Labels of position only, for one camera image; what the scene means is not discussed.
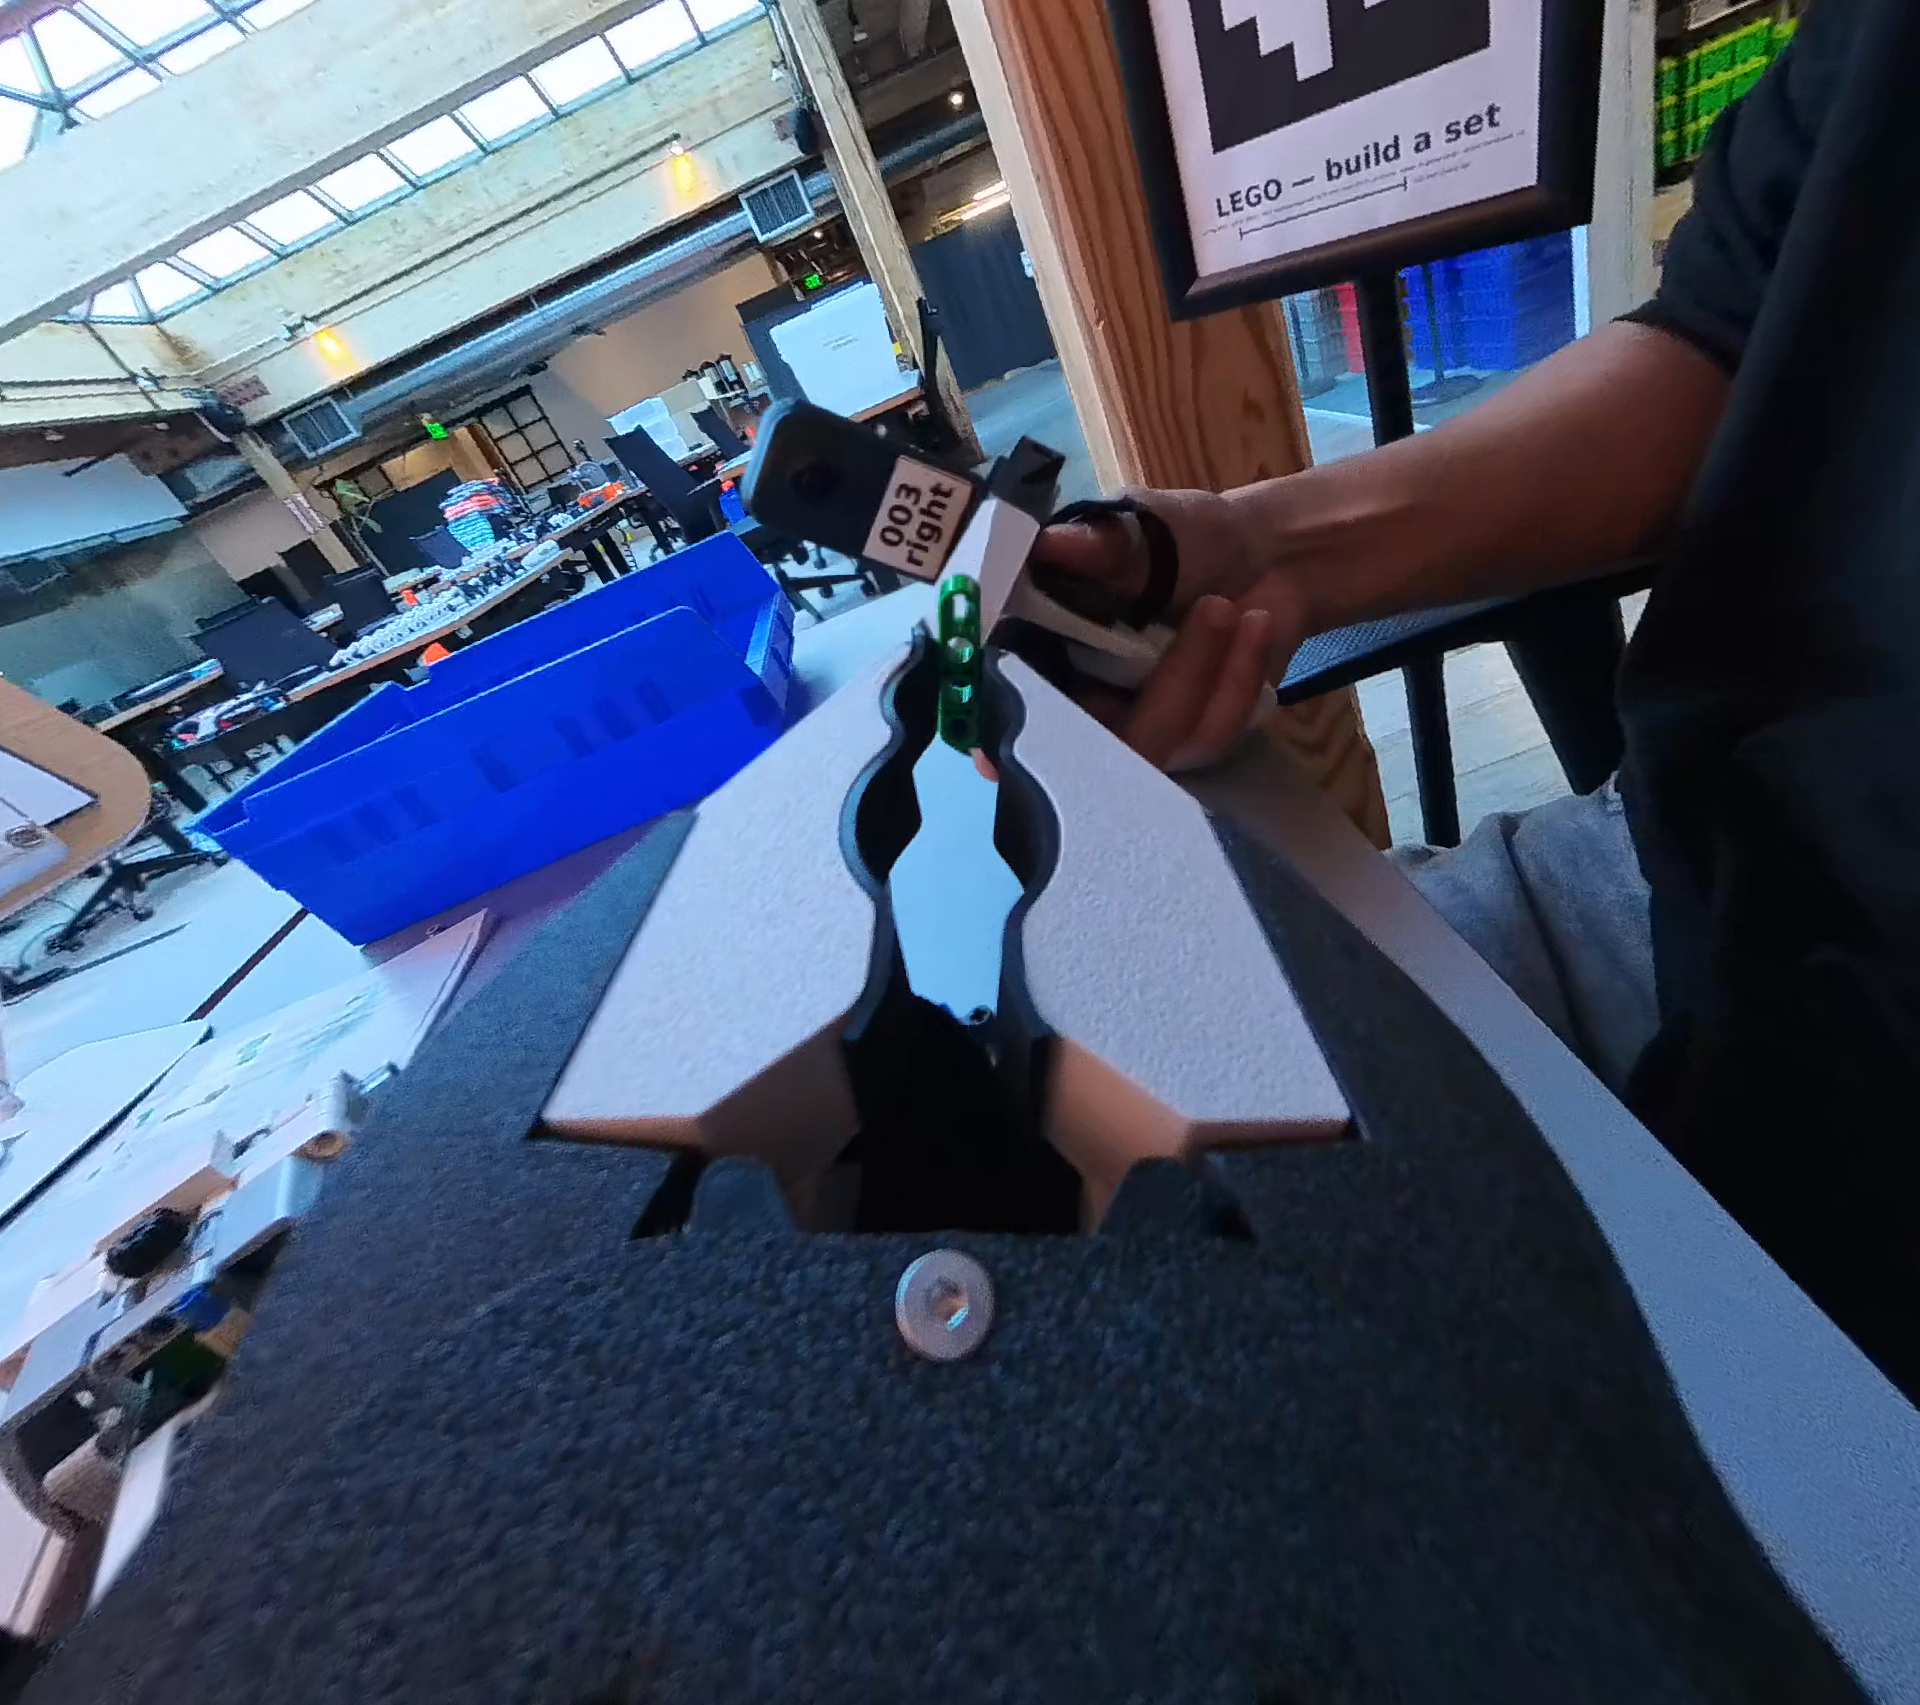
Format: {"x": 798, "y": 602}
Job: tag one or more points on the storage shelf with bins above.
{"x": 1726, "y": 11}

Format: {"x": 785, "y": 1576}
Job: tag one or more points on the blue plastic bin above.
{"x": 495, "y": 792}
{"x": 706, "y": 580}

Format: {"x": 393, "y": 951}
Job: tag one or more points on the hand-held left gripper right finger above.
{"x": 1170, "y": 954}

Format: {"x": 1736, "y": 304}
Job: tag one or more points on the wooden pillar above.
{"x": 1079, "y": 235}

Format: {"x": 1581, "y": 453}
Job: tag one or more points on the lego instruction booklet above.
{"x": 346, "y": 1017}

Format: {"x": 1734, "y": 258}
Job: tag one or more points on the partly built lego truck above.
{"x": 150, "y": 1285}

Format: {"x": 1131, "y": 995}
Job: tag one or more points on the black office chair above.
{"x": 1424, "y": 648}

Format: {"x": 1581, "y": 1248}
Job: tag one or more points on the cluttered background table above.
{"x": 481, "y": 567}

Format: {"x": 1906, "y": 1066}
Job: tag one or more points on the person's grey trousers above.
{"x": 1529, "y": 896}

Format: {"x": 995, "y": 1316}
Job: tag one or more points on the white board panel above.
{"x": 834, "y": 348}

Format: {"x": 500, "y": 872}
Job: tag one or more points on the person's right hand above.
{"x": 1238, "y": 595}

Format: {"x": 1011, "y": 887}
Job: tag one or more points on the green lego beam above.
{"x": 955, "y": 672}

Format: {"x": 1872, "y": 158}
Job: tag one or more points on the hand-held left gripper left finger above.
{"x": 706, "y": 954}

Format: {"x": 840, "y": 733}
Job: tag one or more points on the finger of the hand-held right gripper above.
{"x": 999, "y": 558}

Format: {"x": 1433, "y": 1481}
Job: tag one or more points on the dark partition curtain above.
{"x": 985, "y": 288}

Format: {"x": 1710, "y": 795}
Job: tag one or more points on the person's right forearm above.
{"x": 1501, "y": 460}

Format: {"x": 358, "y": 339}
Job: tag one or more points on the black framed marker sign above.
{"x": 1352, "y": 11}

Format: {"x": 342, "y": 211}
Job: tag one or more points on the stack of blue crates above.
{"x": 1485, "y": 302}

